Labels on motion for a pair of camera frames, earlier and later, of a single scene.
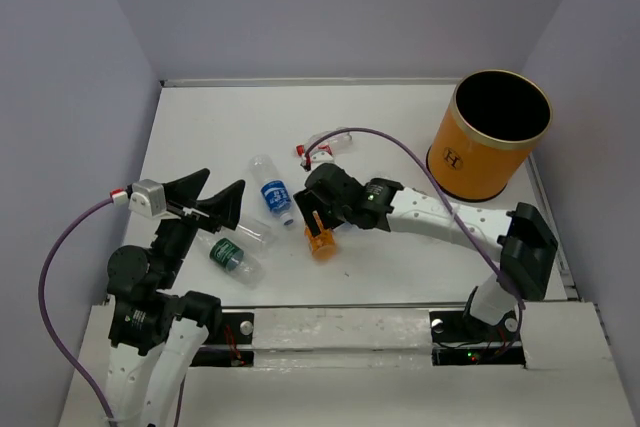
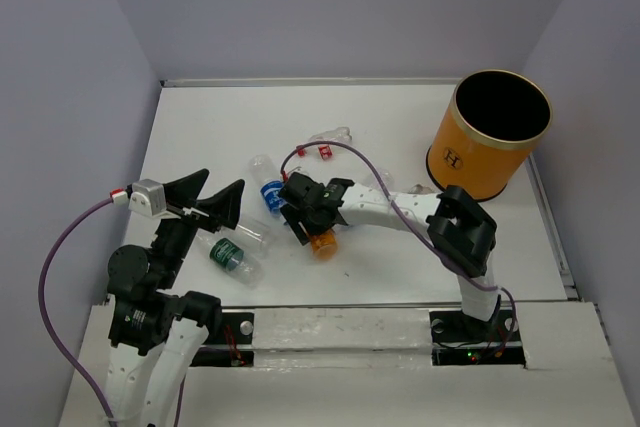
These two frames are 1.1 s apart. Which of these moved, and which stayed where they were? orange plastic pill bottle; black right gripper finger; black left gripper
Moved: black right gripper finger
Stayed: orange plastic pill bottle; black left gripper
